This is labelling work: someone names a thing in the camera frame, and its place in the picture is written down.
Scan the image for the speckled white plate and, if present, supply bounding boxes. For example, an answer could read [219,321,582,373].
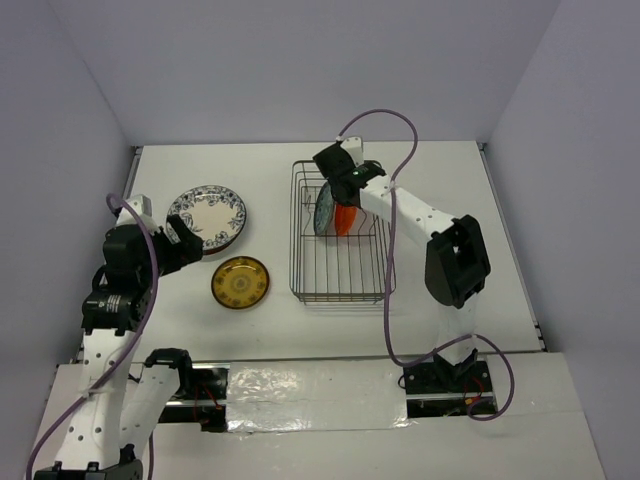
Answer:
[167,185,247,240]

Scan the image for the orange plate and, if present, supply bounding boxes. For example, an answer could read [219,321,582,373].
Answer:
[334,204,358,236]

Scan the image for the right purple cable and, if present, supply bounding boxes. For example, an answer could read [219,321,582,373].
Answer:
[337,108,516,424]

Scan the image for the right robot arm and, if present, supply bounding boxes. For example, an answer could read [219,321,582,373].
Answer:
[313,137,491,391]

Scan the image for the silver foil tape patch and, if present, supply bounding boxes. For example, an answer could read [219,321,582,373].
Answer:
[226,360,410,433]

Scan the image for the wire dish rack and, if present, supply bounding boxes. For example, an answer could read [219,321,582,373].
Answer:
[289,160,389,305]

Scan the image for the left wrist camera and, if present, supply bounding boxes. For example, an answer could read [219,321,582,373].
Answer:
[116,194,159,234]

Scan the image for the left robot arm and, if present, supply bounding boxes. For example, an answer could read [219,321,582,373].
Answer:
[26,209,203,479]

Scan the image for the small blue patterned plate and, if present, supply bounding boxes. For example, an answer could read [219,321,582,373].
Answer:
[313,182,335,236]

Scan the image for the dark green plate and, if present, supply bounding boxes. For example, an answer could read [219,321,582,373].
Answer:
[201,210,247,249]

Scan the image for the black mounting rail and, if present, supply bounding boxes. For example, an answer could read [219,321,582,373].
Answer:
[159,360,498,433]

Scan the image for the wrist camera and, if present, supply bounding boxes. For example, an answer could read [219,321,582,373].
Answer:
[116,194,159,234]
[336,136,364,166]

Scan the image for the yellow brown plate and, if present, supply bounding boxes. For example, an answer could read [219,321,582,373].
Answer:
[211,256,271,310]

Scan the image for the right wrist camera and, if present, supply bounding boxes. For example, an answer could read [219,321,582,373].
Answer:
[336,136,364,166]

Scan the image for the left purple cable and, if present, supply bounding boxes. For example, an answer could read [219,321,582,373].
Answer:
[24,193,161,480]

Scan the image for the purple cable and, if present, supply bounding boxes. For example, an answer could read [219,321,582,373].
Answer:
[24,193,161,480]
[337,108,516,424]

